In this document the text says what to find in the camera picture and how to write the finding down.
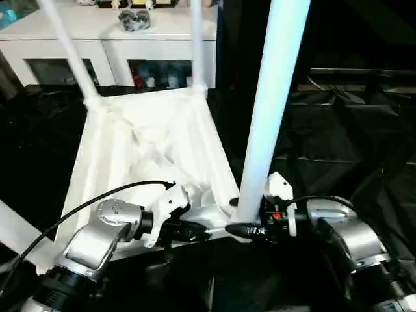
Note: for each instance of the white cabinet with glass doors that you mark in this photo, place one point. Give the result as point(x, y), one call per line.
point(97, 35)

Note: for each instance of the black plastic mat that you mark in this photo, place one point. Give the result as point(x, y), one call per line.
point(341, 146)

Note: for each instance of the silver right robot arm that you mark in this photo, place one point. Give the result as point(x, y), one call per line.
point(351, 240)

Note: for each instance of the white plastic table top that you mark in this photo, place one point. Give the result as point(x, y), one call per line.
point(130, 146)

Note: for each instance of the dark metal rod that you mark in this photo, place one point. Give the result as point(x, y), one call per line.
point(360, 72)

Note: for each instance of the clear bag of black parts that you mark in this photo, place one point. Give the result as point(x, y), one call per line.
point(135, 20)

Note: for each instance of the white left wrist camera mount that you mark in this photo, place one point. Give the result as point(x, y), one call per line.
point(169, 201)

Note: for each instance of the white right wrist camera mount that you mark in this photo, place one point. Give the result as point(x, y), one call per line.
point(279, 187)

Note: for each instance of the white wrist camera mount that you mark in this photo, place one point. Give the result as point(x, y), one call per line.
point(279, 187)
point(169, 201)

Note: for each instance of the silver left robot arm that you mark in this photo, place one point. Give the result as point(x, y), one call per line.
point(107, 227)

